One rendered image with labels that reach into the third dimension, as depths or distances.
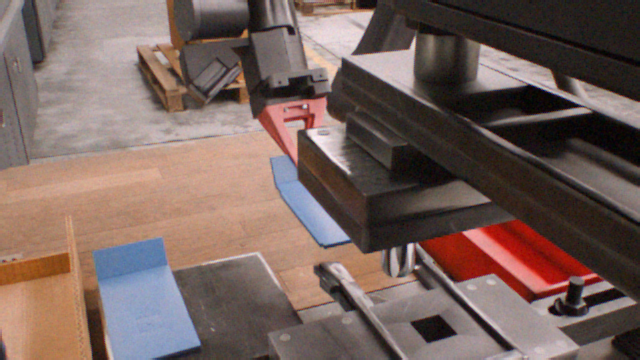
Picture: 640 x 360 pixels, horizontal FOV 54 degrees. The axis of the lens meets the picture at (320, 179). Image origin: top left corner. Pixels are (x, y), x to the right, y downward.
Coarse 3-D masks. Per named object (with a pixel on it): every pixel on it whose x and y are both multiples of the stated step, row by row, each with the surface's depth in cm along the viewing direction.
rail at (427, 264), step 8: (424, 264) 54; (432, 264) 53; (432, 272) 52; (440, 272) 52; (440, 280) 51; (448, 280) 51; (448, 288) 50; (456, 288) 50; (456, 296) 50; (464, 296) 49; (464, 304) 49; (472, 304) 48; (472, 312) 48; (480, 312) 47; (480, 320) 47; (488, 320) 46; (488, 328) 46; (496, 328) 46; (496, 336) 45; (504, 336) 45; (504, 344) 45; (512, 344) 44; (520, 352) 43
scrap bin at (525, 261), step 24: (432, 240) 70; (456, 240) 65; (480, 240) 73; (504, 240) 73; (528, 240) 72; (456, 264) 66; (480, 264) 62; (504, 264) 59; (528, 264) 68; (552, 264) 68; (576, 264) 66; (528, 288) 55; (552, 288) 55
